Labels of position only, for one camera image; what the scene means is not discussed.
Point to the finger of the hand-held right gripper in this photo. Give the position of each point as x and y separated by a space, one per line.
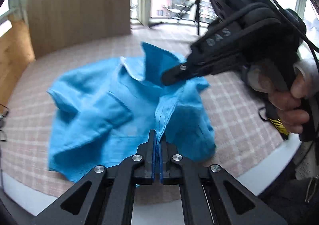
174 75

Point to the pine wood panel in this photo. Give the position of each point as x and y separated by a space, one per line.
12 60

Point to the person's black jacket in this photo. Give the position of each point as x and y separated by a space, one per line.
294 202

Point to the person's right hand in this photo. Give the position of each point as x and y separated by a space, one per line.
281 105

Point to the light wooden board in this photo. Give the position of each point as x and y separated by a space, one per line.
79 10

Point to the person's right forearm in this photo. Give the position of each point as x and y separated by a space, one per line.
312 70

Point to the pink plaid mat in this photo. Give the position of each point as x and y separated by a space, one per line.
236 127

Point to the black tripod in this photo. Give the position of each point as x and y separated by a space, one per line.
198 20

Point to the blue striped coat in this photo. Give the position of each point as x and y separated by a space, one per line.
99 115

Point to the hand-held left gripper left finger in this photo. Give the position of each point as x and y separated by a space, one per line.
153 162

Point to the black yellow mesh garment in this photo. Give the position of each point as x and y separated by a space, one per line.
280 125

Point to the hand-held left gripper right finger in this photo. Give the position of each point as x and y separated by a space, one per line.
161 165

